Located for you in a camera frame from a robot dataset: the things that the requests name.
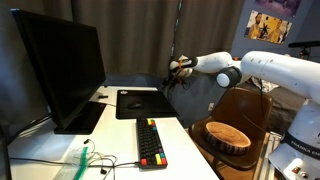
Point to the purple poster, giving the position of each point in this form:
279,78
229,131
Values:
280,6

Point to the yellow basketball poster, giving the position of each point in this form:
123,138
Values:
266,28

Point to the wide brown curtain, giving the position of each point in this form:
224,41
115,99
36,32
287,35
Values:
133,36

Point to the grey bed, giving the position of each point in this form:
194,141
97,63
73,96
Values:
283,106

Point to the black computer monitor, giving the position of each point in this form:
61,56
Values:
63,63

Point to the black keyboard with colourful keys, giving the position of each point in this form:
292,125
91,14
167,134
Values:
150,143

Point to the black mouse mat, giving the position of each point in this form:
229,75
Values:
146,105

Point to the white wall socket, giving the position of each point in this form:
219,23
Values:
211,106

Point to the brown plastic chair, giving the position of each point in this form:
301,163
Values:
246,110

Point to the small black table object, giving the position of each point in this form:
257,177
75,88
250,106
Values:
102,96

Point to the black computer mouse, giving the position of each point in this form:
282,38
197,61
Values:
135,105

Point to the clear bag with green strip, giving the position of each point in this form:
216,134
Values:
75,165

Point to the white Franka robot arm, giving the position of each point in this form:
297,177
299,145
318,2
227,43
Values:
286,71

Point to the black monitor stand base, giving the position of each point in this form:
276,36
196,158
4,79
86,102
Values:
83,118

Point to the white slatted rack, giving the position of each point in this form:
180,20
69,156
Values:
275,141

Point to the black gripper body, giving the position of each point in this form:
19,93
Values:
178,81

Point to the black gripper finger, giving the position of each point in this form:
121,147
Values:
166,83

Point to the round wooden log slice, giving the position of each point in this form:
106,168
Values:
226,135

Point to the black boom bar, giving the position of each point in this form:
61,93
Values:
305,43

